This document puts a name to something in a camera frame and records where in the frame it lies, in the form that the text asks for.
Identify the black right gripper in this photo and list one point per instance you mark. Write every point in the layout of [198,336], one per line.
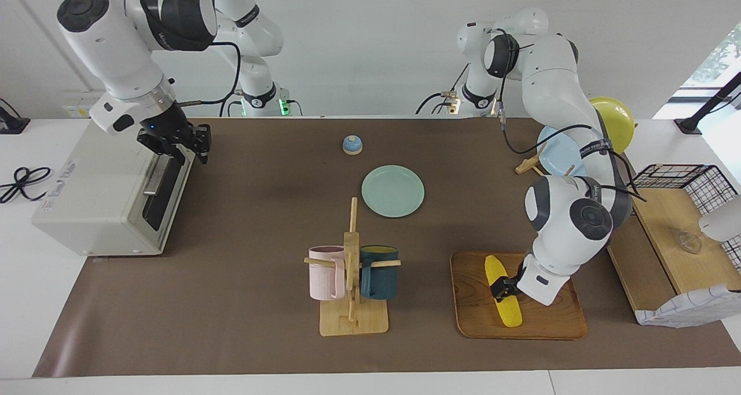
[165,131]

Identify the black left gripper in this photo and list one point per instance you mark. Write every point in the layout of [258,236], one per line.
[517,280]

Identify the yellow corn cob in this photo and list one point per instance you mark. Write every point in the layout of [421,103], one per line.
[509,317]

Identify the beige toaster oven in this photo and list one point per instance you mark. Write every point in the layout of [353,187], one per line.
[87,192]

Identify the light green plate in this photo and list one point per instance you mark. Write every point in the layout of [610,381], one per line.
[393,191]

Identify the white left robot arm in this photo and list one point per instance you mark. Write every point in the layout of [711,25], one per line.
[556,94]

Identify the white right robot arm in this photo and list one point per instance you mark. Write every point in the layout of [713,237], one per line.
[116,53]

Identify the brown wooden tray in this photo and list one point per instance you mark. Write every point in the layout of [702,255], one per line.
[550,325]

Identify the dark blue mug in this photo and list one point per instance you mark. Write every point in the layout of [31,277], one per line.
[382,279]

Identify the white power box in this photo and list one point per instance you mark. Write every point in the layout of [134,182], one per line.
[75,111]

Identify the wooden plate rack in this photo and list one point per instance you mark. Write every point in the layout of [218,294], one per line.
[527,166]

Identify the light blue plate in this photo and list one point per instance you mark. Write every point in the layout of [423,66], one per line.
[556,157]

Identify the wooden mug tree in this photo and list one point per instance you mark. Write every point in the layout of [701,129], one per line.
[353,322]

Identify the brown table mat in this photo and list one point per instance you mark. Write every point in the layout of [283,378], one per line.
[231,302]

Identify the small blue call bell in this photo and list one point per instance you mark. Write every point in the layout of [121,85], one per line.
[352,146]

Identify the pink mug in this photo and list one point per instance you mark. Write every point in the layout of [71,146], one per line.
[324,276]

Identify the white checkered cloth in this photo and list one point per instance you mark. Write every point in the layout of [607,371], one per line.
[689,311]

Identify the clear glass object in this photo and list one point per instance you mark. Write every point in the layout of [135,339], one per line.
[689,241]

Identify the yellow plate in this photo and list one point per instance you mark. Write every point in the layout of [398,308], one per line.
[616,123]

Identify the white rounded device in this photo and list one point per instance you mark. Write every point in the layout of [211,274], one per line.
[723,221]

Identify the black clamp mount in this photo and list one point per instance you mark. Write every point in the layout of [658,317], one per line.
[11,125]

